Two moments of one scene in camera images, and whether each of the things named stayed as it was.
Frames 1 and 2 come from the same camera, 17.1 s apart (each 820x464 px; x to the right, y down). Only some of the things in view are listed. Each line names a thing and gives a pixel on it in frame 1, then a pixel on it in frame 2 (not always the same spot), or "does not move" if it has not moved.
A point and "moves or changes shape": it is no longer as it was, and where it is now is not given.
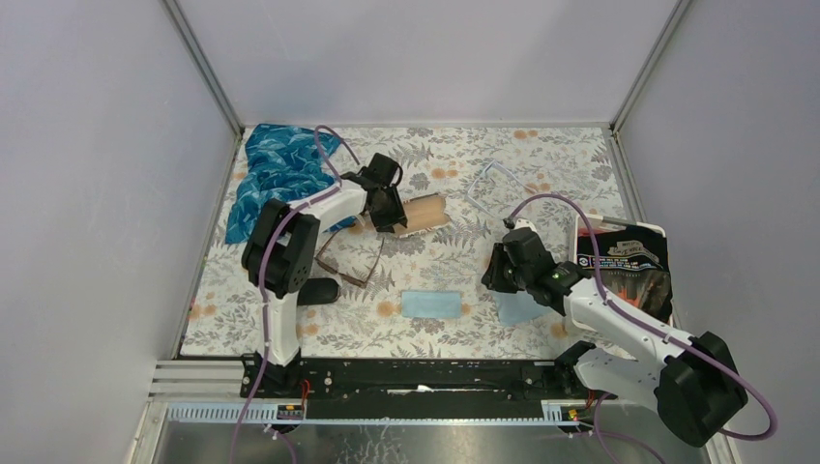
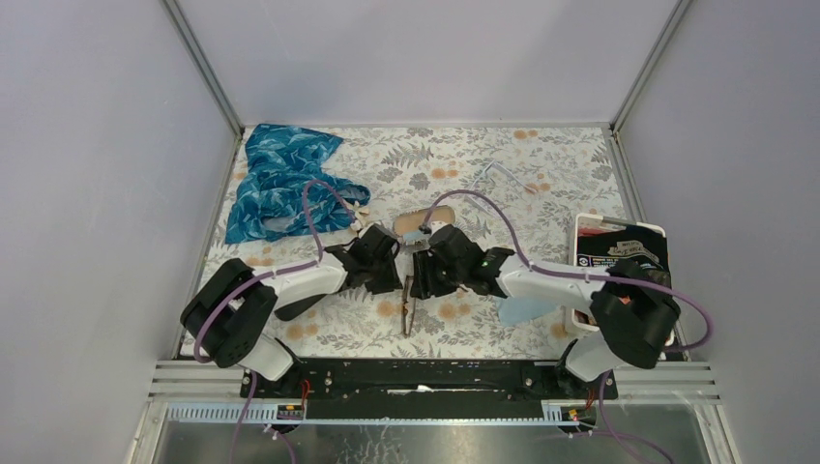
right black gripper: [492, 278] -> [424, 284]
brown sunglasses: [357, 282] moves or changes shape
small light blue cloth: [434, 304] -> [413, 235]
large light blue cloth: [517, 307] does not move
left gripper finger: [386, 209] -> [387, 278]
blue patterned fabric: [282, 164] does not move
